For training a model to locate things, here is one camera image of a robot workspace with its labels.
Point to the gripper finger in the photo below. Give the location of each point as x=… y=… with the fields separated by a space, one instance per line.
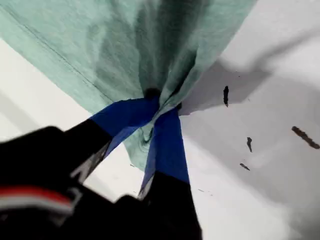
x=120 y=117
x=170 y=155

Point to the pale green T-shirt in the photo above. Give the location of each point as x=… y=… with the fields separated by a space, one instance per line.
x=100 y=37

